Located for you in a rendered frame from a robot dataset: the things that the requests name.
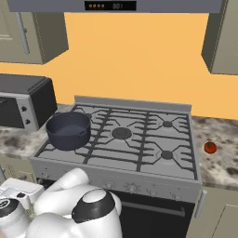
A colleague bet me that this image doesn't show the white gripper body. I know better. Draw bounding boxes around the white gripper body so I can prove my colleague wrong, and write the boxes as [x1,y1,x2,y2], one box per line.
[0,177,45,205]

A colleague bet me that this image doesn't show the dark blue pot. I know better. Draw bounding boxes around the dark blue pot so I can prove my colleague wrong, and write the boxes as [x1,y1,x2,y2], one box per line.
[46,111,92,152]

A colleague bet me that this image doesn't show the grey gas stove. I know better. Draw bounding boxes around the grey gas stove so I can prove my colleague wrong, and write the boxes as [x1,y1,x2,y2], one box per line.
[29,95,204,238]

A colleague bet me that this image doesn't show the red tomato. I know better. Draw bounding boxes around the red tomato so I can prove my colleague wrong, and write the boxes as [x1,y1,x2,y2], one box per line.
[204,141,218,155]

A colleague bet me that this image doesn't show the olive base cupboard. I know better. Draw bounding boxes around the olive base cupboard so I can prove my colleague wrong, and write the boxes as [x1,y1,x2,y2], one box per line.
[0,153,39,184]

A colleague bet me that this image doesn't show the black and silver toaster oven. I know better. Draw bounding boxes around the black and silver toaster oven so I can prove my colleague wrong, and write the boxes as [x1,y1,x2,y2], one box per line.
[0,73,59,132]

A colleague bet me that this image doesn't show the black oven door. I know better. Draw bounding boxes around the black oven door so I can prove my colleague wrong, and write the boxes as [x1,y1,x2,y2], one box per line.
[115,189,196,238]

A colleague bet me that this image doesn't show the olive base cupboard door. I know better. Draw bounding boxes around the olive base cupboard door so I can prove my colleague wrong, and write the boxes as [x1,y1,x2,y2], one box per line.
[185,185,238,238]

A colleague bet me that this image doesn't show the grey range hood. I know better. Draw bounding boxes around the grey range hood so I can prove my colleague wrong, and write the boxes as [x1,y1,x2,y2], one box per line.
[7,0,229,14]

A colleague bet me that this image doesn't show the grey oven door handle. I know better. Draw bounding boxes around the grey oven door handle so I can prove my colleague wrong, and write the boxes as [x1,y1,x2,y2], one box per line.
[120,200,186,218]

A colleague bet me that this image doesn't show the olive wall cupboard with handle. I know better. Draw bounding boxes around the olive wall cupboard with handle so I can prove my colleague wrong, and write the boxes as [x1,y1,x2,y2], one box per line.
[0,0,70,65]

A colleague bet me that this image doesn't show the grey wall cupboard handle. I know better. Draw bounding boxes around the grey wall cupboard handle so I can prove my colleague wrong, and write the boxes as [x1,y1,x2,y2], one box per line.
[15,11,31,56]

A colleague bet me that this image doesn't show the grey base cupboard handle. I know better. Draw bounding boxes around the grey base cupboard handle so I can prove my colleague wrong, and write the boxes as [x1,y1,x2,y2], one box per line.
[193,189,208,220]

